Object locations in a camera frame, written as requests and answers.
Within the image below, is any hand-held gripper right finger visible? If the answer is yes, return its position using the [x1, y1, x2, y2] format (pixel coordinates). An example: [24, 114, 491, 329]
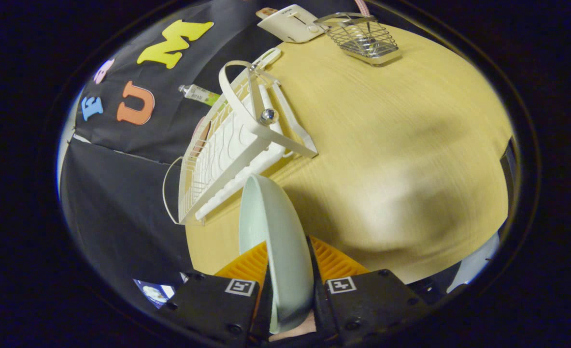
[306, 235, 441, 346]

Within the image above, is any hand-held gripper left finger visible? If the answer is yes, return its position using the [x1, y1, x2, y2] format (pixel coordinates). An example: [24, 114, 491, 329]
[162, 235, 272, 346]

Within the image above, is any pale green plate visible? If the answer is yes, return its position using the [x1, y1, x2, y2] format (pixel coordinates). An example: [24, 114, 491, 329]
[239, 174, 315, 335]

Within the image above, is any white wire dish rack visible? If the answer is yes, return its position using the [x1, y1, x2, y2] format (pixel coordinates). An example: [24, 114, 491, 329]
[162, 47, 318, 226]

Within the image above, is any metal wire basket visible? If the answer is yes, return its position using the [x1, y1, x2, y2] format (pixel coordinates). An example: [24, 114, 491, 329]
[314, 12, 403, 66]

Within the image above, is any red checked handle spoon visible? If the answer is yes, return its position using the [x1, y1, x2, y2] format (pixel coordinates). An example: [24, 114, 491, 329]
[353, 0, 380, 54]

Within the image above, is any pink plate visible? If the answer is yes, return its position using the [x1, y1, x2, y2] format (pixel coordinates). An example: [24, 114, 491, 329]
[192, 116, 213, 158]

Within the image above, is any bright blue screen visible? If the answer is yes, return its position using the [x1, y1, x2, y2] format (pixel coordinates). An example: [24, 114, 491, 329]
[133, 279, 175, 309]

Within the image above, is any white drain tray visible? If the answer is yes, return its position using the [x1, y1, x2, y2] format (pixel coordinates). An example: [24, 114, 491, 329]
[196, 85, 286, 222]

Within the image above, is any black backdrop cloth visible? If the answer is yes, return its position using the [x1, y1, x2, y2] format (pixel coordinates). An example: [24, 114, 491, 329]
[58, 0, 358, 310]

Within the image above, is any clear green soap bottle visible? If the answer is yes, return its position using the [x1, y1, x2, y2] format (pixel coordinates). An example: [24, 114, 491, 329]
[178, 84, 222, 107]

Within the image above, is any cream toaster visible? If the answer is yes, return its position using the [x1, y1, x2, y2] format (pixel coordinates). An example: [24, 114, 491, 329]
[257, 4, 332, 44]

